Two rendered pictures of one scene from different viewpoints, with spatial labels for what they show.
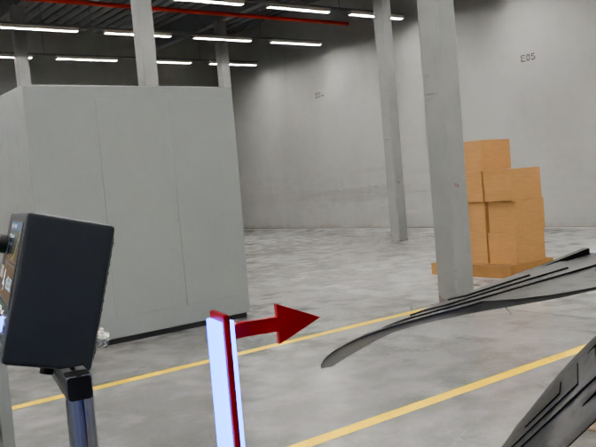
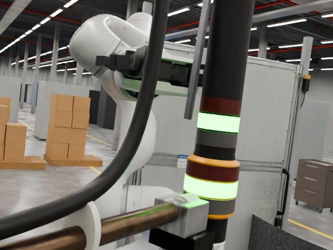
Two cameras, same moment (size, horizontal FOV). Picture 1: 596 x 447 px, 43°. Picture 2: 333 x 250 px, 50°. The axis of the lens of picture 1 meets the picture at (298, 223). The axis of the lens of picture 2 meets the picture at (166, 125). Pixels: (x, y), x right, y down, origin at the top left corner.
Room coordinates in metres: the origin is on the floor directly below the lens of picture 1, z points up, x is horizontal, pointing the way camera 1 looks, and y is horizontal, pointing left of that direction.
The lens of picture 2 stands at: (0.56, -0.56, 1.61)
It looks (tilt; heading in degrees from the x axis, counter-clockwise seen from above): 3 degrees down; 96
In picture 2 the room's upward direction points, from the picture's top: 7 degrees clockwise
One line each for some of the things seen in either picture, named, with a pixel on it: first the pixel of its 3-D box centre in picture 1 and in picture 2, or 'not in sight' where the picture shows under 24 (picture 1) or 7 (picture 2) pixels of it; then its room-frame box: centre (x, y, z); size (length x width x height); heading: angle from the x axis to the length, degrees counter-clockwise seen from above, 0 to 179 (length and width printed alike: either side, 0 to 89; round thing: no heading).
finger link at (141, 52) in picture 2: not in sight; (127, 61); (0.47, -0.18, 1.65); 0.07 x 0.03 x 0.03; 115
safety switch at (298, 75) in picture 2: not in sight; (301, 90); (1.19, 1.97, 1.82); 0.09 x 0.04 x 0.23; 25
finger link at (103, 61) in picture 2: not in sight; (126, 66); (0.46, -0.13, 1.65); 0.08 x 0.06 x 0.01; 33
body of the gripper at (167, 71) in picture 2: not in sight; (152, 73); (0.49, -0.08, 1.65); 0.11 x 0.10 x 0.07; 115
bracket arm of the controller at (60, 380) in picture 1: (66, 370); not in sight; (1.00, 0.33, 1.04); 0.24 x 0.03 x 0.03; 25
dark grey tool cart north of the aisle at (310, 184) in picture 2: not in sight; (318, 185); (2.85, 6.40, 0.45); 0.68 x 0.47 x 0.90; 130
